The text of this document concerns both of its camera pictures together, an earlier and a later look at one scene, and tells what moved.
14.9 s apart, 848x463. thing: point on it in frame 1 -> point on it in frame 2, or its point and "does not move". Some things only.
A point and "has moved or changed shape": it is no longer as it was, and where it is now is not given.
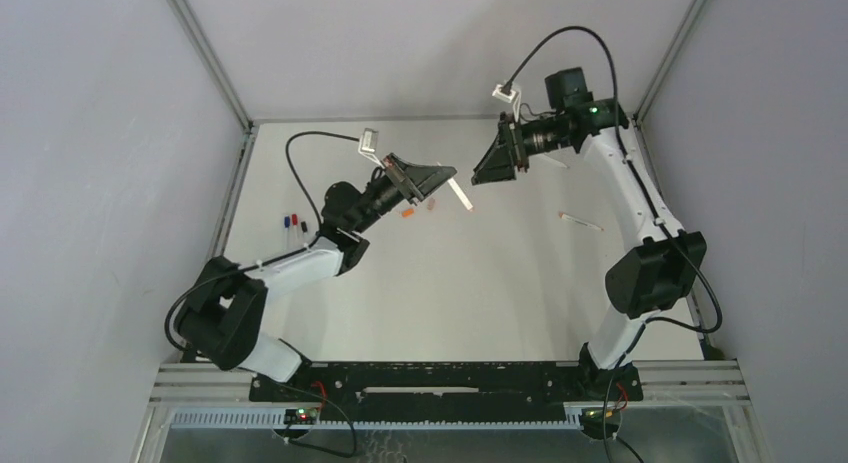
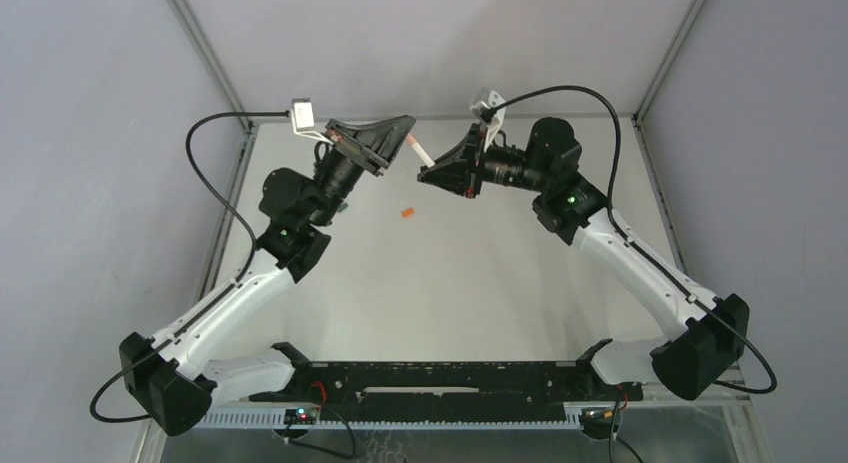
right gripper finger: [497, 163] -> [453, 171]
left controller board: [301, 416] does not move
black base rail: [452, 387] does not move
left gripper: [399, 176] -> [356, 151]
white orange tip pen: [459, 192] has moved or changed shape
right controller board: [592, 422] does not move
